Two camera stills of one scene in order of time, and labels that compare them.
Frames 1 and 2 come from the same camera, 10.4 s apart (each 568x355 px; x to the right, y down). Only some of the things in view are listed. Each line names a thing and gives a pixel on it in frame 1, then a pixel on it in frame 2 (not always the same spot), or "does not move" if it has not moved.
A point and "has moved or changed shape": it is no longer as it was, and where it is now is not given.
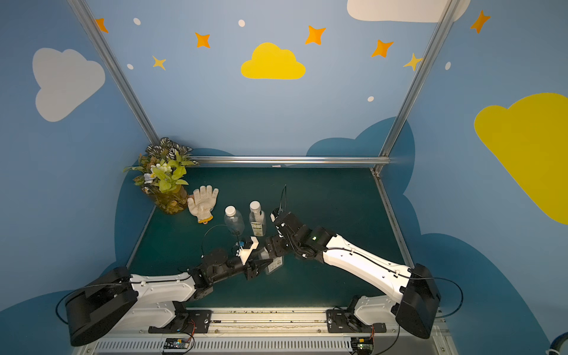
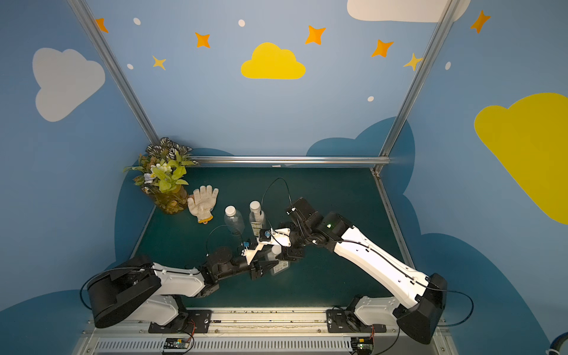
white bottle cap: [255, 206] does not move
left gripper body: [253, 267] does not move
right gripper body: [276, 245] -> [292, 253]
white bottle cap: [230, 211] does not move
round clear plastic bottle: [234, 221] does not move
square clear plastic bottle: [274, 265] has moved or changed shape
